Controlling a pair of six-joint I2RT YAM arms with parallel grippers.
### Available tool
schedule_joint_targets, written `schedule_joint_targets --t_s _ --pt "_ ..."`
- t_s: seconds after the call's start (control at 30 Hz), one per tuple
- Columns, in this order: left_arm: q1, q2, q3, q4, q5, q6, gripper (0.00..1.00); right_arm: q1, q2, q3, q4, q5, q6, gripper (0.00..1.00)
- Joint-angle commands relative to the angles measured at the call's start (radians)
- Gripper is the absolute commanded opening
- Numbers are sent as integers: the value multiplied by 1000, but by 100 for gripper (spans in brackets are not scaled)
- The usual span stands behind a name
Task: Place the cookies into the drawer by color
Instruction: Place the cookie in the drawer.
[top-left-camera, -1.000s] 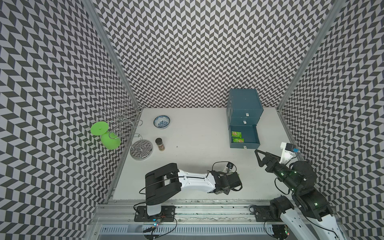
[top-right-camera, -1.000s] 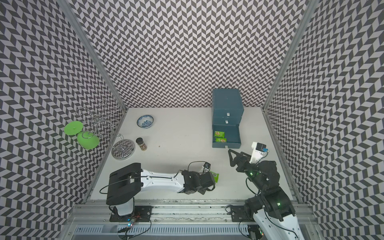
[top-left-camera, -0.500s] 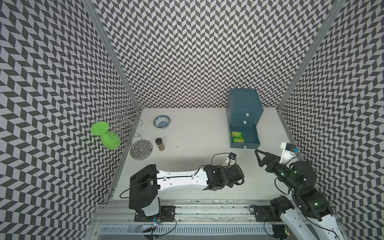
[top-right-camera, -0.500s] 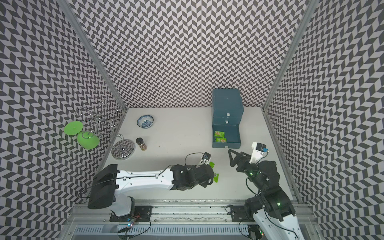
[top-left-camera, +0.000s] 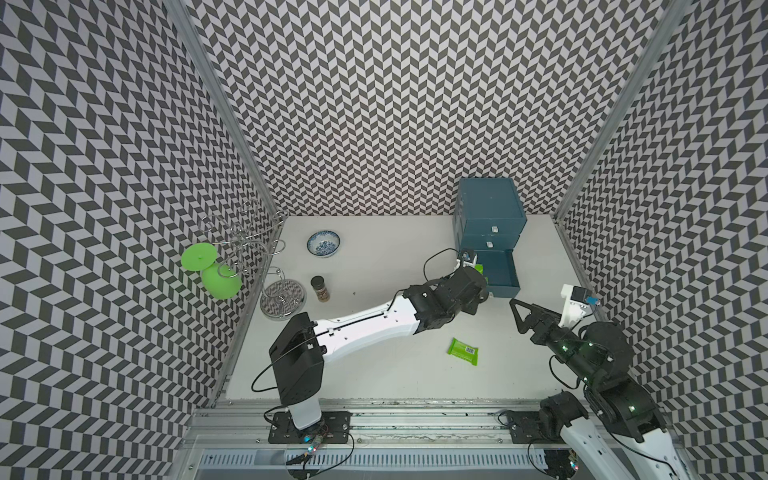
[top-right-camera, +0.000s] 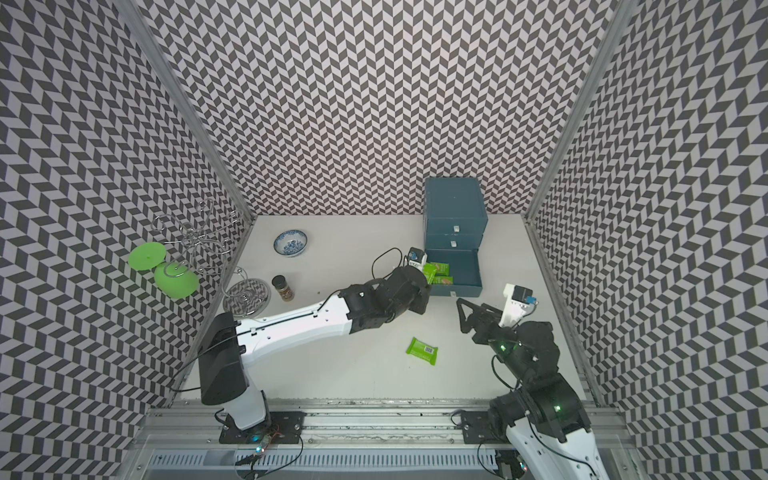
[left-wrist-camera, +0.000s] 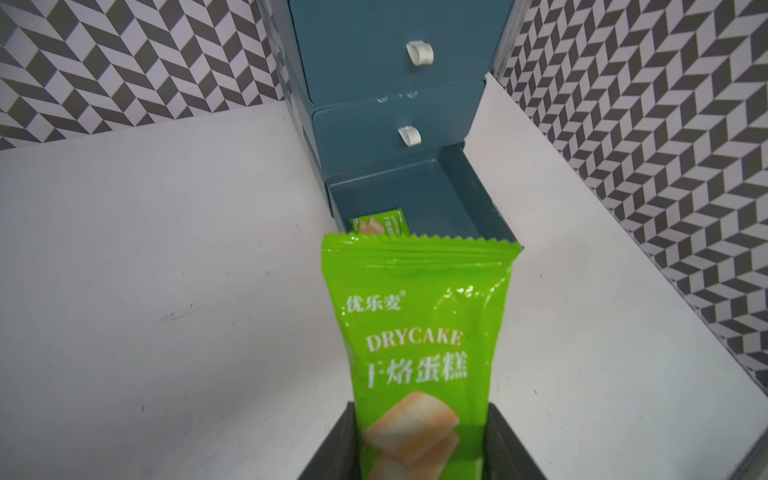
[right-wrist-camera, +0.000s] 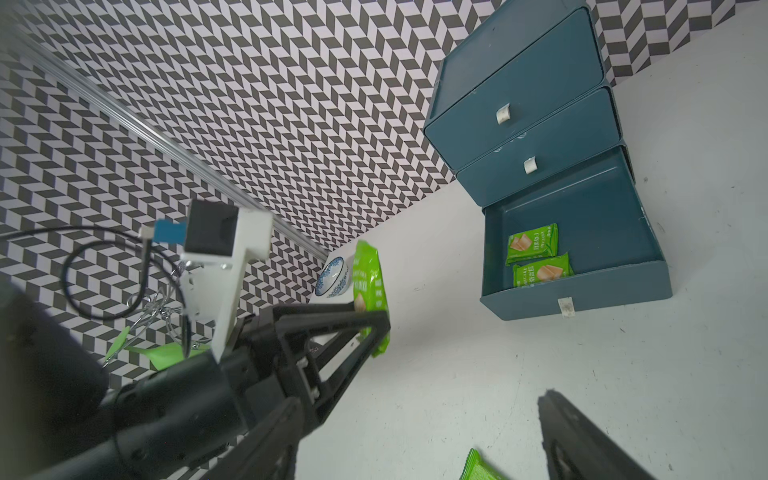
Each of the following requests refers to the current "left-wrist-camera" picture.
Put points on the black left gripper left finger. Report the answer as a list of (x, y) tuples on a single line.
[(337, 457)]

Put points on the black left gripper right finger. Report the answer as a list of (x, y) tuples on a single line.
[(505, 457)]

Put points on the green cookie packet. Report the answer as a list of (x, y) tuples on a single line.
[(420, 317), (386, 223)]

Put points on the teal three-drawer cabinet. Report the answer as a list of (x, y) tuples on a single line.
[(383, 95)]

